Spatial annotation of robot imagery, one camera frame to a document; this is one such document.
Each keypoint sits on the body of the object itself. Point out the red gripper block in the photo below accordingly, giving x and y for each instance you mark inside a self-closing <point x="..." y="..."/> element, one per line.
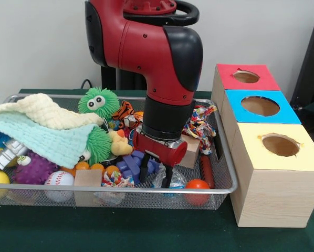
<point x="165" y="153"/>

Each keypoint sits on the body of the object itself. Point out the purple plastic building block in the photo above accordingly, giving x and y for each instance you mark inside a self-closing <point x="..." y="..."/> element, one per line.
<point x="129" y="165"/>

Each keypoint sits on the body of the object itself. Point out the plain wooden cube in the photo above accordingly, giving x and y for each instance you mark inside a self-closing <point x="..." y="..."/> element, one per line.
<point x="192" y="155"/>

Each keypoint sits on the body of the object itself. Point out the yellow duck plush toy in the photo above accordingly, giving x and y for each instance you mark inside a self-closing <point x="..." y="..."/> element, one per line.
<point x="118" y="144"/>

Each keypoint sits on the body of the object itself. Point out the tiger striped toy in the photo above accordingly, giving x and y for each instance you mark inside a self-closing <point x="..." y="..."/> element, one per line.
<point x="126" y="113"/>

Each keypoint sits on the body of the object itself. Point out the green spiky ball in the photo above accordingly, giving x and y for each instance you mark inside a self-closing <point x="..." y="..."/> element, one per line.
<point x="98" y="102"/>

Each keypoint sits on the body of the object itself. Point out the mint knitted cloth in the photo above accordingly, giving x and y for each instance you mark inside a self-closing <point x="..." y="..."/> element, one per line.
<point x="41" y="137"/>

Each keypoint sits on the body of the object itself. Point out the cream knitted cloth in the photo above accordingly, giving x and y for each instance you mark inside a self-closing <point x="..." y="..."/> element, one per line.
<point x="46" y="111"/>

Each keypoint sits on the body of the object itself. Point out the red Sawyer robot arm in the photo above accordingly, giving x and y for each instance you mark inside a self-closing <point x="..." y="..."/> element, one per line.
<point x="157" y="47"/>

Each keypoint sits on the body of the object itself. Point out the clear shallow mesh bin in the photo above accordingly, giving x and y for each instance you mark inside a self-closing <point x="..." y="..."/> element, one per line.
<point x="220" y="168"/>

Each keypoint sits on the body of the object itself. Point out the wooden box with three holes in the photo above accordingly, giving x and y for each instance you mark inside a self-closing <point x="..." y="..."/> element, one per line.
<point x="272" y="194"/>

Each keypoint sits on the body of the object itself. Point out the floral patterned fabric knot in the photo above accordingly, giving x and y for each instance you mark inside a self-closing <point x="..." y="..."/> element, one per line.
<point x="116" y="179"/>

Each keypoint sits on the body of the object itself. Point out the red maraca rattle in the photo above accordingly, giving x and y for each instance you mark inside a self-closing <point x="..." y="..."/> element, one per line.
<point x="197" y="185"/>

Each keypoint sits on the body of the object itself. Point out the dark green tablecloth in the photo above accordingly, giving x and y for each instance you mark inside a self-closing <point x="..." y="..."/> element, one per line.
<point x="146" y="231"/>

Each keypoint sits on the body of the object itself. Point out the white baseball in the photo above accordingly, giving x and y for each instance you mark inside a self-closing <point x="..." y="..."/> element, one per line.
<point x="59" y="179"/>

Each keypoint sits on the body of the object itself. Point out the purple monster toy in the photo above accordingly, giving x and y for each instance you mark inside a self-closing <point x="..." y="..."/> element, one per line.
<point x="33" y="168"/>

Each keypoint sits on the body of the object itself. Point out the black panel stand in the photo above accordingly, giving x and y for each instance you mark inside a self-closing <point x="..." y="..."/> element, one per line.
<point x="312" y="68"/>

